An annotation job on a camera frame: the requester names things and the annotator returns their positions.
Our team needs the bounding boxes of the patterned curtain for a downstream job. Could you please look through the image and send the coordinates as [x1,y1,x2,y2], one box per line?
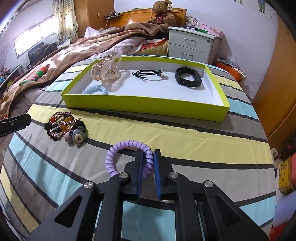
[52,0,78,45]

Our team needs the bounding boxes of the black fitness band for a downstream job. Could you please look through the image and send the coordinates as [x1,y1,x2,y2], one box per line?
[175,66,202,88]

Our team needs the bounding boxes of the black cord bead bracelet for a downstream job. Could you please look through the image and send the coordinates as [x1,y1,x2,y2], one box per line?
[131,67,165,82]

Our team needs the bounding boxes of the white paper roll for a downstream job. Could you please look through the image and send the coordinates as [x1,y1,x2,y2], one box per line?
[270,148,280,169]

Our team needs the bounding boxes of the white quilt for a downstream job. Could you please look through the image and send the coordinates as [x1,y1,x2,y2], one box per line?
[0,26,170,140]

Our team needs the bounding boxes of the brown blanket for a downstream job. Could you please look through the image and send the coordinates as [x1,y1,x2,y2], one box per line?
[1,23,160,120]

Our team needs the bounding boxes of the large beige hair claw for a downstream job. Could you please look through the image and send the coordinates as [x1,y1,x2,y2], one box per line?
[91,55,122,81]

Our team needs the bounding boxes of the lime green tray box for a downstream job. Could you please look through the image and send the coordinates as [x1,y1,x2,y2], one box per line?
[61,55,230,122]

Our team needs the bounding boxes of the brown teddy bear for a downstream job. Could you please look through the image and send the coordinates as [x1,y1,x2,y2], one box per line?
[148,1,177,34]

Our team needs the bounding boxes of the striped table cloth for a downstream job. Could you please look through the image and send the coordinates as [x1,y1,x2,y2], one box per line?
[1,62,275,240]

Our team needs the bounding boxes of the purple spiral hair tie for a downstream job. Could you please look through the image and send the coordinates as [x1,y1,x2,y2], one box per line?
[105,139,155,179]

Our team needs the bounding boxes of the orange basin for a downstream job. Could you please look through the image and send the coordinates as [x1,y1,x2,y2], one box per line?
[215,60,246,83]

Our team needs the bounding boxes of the wooden wardrobe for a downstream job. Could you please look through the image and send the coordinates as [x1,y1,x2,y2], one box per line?
[253,18,295,151]

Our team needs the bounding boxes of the blue spiral hair tie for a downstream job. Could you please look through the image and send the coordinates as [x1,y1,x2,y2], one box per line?
[81,84,109,95]

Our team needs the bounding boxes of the bear hair tie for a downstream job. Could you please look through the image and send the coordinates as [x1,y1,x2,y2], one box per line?
[63,124,88,146]

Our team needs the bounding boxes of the white drawer nightstand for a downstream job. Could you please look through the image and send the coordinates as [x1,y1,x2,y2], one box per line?
[168,27,221,64]

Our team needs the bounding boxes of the dark red bead bracelet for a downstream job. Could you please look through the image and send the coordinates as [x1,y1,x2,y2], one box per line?
[43,111,82,142]

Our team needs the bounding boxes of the wooden headboard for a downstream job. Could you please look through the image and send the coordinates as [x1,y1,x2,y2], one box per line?
[108,8,187,28]

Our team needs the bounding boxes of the pink floral box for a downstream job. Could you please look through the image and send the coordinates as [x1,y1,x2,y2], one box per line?
[196,22,224,39]

